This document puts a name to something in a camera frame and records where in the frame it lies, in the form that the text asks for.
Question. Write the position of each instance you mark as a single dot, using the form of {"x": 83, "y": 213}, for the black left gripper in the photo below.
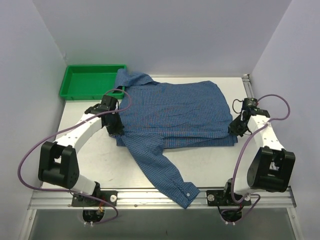
{"x": 115, "y": 127}

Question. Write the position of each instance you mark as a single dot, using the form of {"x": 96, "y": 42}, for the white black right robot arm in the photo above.
{"x": 263, "y": 164}

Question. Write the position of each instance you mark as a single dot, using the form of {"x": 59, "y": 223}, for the green plastic tray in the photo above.
{"x": 88, "y": 82}

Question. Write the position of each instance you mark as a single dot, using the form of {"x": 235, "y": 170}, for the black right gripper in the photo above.
{"x": 236, "y": 127}

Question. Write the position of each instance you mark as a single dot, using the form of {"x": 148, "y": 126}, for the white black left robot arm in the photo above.
{"x": 58, "y": 161}

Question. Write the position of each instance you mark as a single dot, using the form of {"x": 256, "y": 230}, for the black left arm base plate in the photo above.
{"x": 109, "y": 196}

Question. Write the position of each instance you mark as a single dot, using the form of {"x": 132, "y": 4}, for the aluminium right side rail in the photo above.
{"x": 248, "y": 85}

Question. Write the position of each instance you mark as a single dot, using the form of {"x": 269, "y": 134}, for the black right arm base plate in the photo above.
{"x": 223, "y": 197}

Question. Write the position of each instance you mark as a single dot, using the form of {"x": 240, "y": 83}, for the blue checked long sleeve shirt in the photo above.
{"x": 158, "y": 116}

